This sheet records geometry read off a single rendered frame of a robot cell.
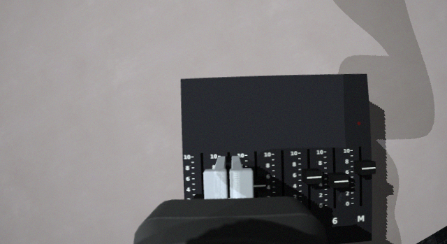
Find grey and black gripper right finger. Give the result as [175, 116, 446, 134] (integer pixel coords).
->
[228, 156, 254, 199]

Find black lighting desk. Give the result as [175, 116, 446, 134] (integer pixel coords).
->
[181, 74, 376, 244]

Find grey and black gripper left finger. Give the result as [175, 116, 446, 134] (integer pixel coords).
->
[203, 156, 230, 199]

